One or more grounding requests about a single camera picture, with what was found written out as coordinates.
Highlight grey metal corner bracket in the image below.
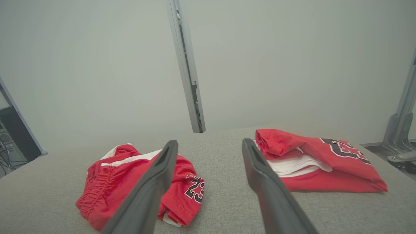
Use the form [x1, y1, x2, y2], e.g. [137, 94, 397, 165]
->
[382, 49, 416, 155]

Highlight red shirt with white sleeves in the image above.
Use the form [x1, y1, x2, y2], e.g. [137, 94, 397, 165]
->
[254, 128, 388, 193]

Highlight grey partition post with slot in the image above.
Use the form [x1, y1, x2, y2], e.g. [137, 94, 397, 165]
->
[167, 0, 206, 134]

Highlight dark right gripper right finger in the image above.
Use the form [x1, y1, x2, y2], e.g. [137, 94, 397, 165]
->
[242, 138, 319, 234]

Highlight red shorts with white stripes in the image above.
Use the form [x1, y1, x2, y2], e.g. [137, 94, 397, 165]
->
[75, 143, 206, 232]

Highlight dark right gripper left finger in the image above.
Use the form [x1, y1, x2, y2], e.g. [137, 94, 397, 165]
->
[100, 140, 179, 234]

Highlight black computer case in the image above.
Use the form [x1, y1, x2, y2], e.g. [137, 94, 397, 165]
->
[0, 106, 42, 162]

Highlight grey partition foot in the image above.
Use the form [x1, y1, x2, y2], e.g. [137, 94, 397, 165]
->
[387, 151, 416, 173]

